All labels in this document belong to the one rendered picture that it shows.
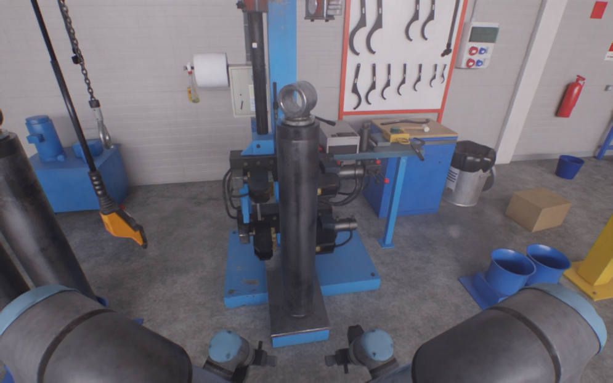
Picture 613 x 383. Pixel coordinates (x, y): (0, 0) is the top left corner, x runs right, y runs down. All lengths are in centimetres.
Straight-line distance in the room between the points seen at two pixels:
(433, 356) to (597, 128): 642
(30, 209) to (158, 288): 130
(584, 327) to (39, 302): 73
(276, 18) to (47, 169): 271
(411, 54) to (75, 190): 408
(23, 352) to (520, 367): 60
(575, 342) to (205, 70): 247
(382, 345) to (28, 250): 163
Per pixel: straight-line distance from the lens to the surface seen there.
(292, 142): 140
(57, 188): 393
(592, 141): 685
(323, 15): 160
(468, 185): 384
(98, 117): 152
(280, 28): 214
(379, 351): 100
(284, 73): 216
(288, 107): 145
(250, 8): 182
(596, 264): 344
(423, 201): 354
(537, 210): 383
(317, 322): 217
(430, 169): 336
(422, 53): 425
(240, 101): 261
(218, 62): 257
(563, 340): 52
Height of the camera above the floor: 189
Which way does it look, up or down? 30 degrees down
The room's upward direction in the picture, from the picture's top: 1 degrees clockwise
